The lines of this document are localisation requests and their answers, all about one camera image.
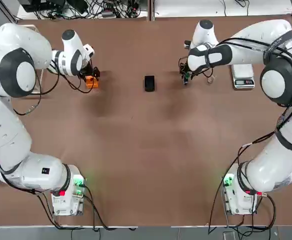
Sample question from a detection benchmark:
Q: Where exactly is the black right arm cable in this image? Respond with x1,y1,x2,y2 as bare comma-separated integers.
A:
208,37,292,176

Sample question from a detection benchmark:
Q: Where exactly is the black button box base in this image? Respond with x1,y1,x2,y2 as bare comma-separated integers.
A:
143,74,156,93

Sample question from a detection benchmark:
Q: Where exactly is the white electronic scale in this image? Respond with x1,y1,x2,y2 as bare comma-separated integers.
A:
232,64,256,90

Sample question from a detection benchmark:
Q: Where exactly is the white wire rack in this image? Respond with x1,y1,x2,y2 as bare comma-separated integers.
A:
17,23,46,95

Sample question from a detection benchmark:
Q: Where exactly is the aluminium frame post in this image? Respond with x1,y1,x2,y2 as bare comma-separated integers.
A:
147,0,156,22

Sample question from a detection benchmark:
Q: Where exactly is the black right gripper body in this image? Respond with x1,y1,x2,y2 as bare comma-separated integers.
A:
179,58,191,75

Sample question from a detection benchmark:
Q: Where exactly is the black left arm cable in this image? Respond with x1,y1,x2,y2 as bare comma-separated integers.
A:
10,58,98,116

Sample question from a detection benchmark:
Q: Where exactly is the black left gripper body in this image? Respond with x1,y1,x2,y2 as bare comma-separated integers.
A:
80,59,95,77

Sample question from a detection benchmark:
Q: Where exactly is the black base cable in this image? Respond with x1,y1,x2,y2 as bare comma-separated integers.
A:
207,174,277,235
35,183,138,231

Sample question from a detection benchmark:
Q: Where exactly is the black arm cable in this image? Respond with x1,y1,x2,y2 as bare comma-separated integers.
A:
10,58,98,116
208,37,292,176

